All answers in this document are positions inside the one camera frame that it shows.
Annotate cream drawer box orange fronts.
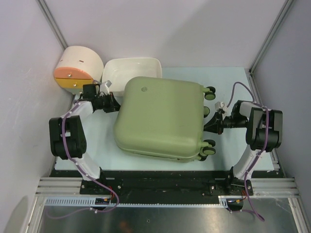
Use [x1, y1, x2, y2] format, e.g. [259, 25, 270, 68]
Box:
[53, 46, 104, 95]

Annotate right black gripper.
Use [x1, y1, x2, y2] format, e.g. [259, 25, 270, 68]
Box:
[201, 111, 248, 134]

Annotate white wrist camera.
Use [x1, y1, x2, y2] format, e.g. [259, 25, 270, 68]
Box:
[215, 101, 227, 112]
[100, 80, 112, 94]

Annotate white slotted cable duct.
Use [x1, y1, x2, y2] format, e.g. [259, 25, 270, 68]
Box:
[45, 195, 230, 208]

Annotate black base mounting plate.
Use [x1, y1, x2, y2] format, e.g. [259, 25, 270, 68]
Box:
[50, 169, 284, 204]

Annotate green hard-shell suitcase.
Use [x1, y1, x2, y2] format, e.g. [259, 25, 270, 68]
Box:
[113, 77, 216, 163]

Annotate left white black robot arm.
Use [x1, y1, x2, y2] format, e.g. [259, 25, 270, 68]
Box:
[49, 83, 121, 194]

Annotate white rectangular plastic basin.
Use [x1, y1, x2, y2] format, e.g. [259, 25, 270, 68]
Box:
[102, 57, 162, 97]

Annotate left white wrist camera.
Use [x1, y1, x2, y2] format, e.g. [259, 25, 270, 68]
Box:
[100, 80, 112, 94]

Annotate aluminium frame rail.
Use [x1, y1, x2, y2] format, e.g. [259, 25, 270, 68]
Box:
[35, 177, 299, 198]

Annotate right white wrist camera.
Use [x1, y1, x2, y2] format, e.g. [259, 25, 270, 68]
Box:
[215, 101, 227, 112]

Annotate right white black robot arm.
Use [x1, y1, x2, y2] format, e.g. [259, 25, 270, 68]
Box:
[204, 100, 283, 195]

